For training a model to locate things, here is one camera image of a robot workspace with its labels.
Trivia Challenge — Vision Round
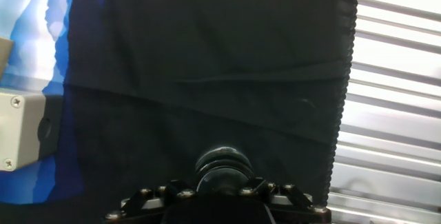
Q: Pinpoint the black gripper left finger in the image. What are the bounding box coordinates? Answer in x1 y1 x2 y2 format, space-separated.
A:
103 179 198 224

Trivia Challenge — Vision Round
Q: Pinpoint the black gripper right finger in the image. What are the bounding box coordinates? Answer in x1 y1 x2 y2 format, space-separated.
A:
239 177 332 224

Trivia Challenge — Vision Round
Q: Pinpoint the clear glass jar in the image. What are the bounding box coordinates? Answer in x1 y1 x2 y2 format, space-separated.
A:
199 145 249 159

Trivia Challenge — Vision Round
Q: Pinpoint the grey box with red button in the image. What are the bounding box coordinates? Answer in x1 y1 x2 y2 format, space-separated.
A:
0 88 65 172

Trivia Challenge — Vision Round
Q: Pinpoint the black cloth with blue print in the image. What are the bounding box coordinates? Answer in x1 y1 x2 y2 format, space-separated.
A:
0 0 360 224

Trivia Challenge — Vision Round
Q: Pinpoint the wooden cube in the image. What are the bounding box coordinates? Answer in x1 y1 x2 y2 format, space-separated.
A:
0 37 15 80

